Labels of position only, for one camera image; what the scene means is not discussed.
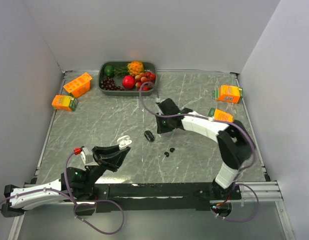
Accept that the black earbud charging case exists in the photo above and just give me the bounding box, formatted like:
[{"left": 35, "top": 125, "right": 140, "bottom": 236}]
[{"left": 144, "top": 130, "right": 155, "bottom": 142}]

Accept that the red lychee bunch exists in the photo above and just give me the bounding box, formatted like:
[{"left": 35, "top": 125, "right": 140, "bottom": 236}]
[{"left": 134, "top": 71, "right": 157, "bottom": 91}]

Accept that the dark grape bunch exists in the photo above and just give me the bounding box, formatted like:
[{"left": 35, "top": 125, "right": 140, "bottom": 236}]
[{"left": 99, "top": 76, "right": 124, "bottom": 91}]

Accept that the green leafy sprig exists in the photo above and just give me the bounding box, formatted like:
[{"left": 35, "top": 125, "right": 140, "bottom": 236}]
[{"left": 114, "top": 66, "right": 130, "bottom": 77}]

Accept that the aluminium frame rail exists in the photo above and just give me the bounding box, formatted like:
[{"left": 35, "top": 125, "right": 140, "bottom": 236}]
[{"left": 239, "top": 181, "right": 284, "bottom": 202}]

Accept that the orange box back left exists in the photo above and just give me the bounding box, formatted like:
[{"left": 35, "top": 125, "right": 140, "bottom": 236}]
[{"left": 63, "top": 72, "right": 92, "bottom": 98}]

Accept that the white earbud charging case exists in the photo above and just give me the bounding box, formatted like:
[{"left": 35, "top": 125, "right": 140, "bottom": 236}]
[{"left": 116, "top": 135, "right": 133, "bottom": 150}]

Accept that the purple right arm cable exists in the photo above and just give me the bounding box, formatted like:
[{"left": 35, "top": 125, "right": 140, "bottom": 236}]
[{"left": 138, "top": 81, "right": 260, "bottom": 223}]

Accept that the green lime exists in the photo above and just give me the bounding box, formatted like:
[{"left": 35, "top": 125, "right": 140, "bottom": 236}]
[{"left": 103, "top": 65, "right": 115, "bottom": 77}]

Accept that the orange box back right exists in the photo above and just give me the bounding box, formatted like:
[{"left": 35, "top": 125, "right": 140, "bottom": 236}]
[{"left": 212, "top": 85, "right": 243, "bottom": 104}]

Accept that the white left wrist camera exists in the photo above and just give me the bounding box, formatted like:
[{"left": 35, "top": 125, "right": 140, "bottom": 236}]
[{"left": 73, "top": 146, "right": 96, "bottom": 166}]

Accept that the grey-green fruit tray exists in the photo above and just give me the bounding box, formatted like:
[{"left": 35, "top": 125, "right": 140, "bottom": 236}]
[{"left": 98, "top": 60, "right": 157, "bottom": 97}]

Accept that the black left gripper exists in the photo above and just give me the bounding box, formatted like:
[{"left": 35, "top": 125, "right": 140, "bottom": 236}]
[{"left": 81, "top": 143, "right": 131, "bottom": 189}]

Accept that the orange green box left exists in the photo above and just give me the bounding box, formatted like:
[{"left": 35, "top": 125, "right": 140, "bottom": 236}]
[{"left": 51, "top": 95, "right": 78, "bottom": 112}]

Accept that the red apple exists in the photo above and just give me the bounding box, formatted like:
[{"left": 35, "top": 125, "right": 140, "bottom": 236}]
[{"left": 122, "top": 75, "right": 136, "bottom": 90}]

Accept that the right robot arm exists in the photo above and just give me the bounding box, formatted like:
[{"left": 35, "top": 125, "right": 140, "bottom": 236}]
[{"left": 155, "top": 98, "right": 256, "bottom": 199}]

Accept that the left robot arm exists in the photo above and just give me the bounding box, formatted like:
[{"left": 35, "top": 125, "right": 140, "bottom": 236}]
[{"left": 0, "top": 144, "right": 131, "bottom": 218}]

